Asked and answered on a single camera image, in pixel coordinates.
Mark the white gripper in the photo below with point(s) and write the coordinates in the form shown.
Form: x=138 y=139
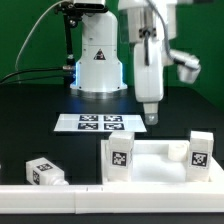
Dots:
x=148 y=77

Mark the white square tabletop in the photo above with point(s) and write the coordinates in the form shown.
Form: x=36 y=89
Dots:
x=162 y=161

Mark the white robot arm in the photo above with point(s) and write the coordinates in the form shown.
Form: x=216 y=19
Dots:
x=148 y=25

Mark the white sheet with tags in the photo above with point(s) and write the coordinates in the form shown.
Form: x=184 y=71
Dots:
x=99 y=123

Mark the white L-shaped fence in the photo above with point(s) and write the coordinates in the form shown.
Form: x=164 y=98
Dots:
x=117 y=198

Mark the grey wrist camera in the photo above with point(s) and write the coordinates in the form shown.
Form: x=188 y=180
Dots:
x=188 y=66

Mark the black camera stand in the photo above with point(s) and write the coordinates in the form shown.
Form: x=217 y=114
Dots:
x=73 y=11

